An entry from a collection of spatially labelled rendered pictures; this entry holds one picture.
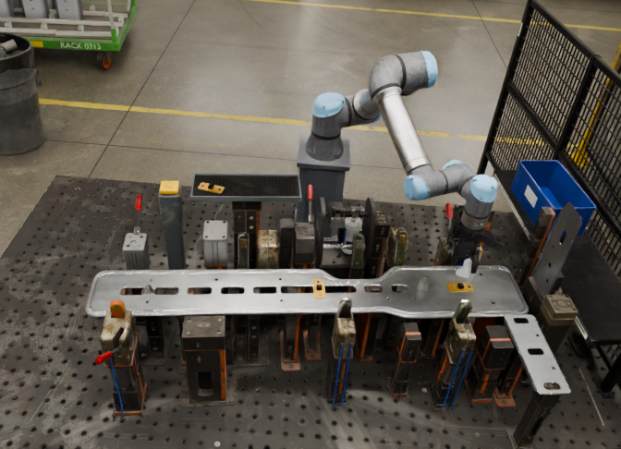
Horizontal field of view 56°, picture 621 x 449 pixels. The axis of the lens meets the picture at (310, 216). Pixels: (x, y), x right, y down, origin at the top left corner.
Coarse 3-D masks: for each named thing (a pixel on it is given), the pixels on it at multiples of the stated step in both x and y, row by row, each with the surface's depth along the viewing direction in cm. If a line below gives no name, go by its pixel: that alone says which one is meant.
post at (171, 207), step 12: (180, 192) 201; (168, 204) 199; (180, 204) 202; (168, 216) 203; (180, 216) 203; (168, 228) 207; (180, 228) 207; (168, 240) 210; (180, 240) 210; (168, 252) 214; (180, 252) 214; (168, 264) 217; (180, 264) 218; (168, 288) 224
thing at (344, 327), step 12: (336, 312) 175; (336, 324) 172; (348, 324) 171; (336, 336) 172; (348, 336) 170; (336, 348) 173; (348, 348) 173; (336, 360) 178; (348, 360) 176; (336, 372) 182; (324, 384) 195; (336, 384) 183; (324, 396) 191; (336, 396) 189; (348, 396) 192
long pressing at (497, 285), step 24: (96, 288) 182; (120, 288) 182; (144, 288) 183; (216, 288) 185; (360, 288) 189; (384, 288) 190; (408, 288) 191; (432, 288) 191; (480, 288) 193; (504, 288) 194; (96, 312) 174; (144, 312) 176; (168, 312) 176; (192, 312) 177; (216, 312) 178; (240, 312) 178; (264, 312) 179; (288, 312) 180; (312, 312) 181; (360, 312) 182; (384, 312) 183; (408, 312) 183; (432, 312) 183; (480, 312) 185; (504, 312) 186; (528, 312) 187
